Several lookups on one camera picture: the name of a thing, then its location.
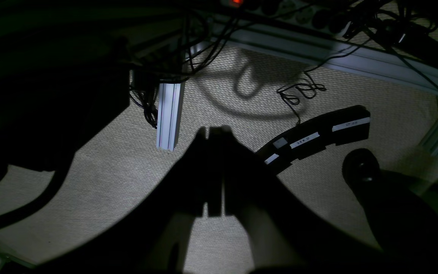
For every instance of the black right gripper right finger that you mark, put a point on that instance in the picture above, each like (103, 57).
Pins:
(270, 214)

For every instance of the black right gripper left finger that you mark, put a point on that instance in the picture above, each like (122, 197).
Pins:
(157, 231)

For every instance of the black round chair caster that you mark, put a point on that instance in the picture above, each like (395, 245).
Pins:
(360, 167)

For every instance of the black curved labelled part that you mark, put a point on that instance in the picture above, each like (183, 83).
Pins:
(337, 128)

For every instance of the white power strip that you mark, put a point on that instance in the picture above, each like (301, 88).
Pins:
(319, 18)

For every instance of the aluminium frame leg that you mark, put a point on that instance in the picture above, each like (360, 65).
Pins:
(170, 102)

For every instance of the aluminium frame rail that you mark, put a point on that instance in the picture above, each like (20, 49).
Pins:
(336, 55)

